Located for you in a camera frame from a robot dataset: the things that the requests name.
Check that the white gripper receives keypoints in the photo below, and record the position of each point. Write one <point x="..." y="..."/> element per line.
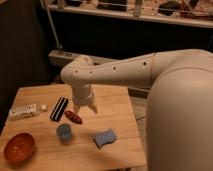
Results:
<point x="83" y="95"/>

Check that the orange ceramic bowl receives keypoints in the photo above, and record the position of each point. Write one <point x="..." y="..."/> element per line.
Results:
<point x="19" y="148"/>

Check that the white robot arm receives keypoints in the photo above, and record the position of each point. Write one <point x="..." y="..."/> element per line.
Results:
<point x="179" y="111"/>

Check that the red oval object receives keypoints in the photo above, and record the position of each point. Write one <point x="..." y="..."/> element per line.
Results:
<point x="73" y="117"/>

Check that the black white striped eraser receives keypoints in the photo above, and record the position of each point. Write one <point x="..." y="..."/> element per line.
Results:
<point x="59" y="109"/>

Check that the blue glass cup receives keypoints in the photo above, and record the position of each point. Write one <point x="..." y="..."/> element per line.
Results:
<point x="64" y="131"/>

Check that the blue sponge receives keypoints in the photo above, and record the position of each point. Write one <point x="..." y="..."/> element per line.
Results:
<point x="105" y="137"/>

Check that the wooden table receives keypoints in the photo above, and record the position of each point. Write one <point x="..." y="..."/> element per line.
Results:
<point x="81" y="153"/>

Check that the metal pole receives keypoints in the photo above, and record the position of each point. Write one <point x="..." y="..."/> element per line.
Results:
<point x="58" y="46"/>

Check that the clear plastic bottle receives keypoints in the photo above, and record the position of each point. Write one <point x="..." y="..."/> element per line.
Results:
<point x="26" y="111"/>

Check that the white shelf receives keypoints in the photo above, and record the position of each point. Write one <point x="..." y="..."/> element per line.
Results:
<point x="194" y="13"/>

